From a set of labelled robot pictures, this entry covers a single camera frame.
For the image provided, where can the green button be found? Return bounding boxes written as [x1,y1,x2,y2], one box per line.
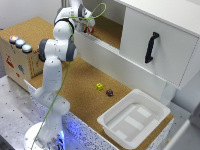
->
[21,43,34,54]

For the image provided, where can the purple block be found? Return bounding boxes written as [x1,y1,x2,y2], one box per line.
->
[105,88,114,98]

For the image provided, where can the white plastic box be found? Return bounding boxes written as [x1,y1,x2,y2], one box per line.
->
[96,88,172,150]

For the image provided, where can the blue button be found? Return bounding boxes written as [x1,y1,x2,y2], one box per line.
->
[15,38,26,48]

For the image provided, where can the yellow block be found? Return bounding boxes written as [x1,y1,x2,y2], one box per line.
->
[96,82,104,91]

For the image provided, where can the white cabinet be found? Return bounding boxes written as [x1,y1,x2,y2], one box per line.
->
[71,0,200,107]

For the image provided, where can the black door handle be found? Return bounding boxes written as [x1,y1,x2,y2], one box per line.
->
[144,31,160,65]

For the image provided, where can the green cable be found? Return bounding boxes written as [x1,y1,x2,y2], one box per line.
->
[30,2,108,150]

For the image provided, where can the wooden drawer box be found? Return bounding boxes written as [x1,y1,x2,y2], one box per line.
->
[0,16,57,92]

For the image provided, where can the white sliding door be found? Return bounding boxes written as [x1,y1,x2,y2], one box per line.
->
[118,6,200,90]

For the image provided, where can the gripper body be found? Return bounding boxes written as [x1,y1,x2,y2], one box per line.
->
[74,13,97,33]

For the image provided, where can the red button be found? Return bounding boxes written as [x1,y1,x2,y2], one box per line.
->
[8,34,19,45]

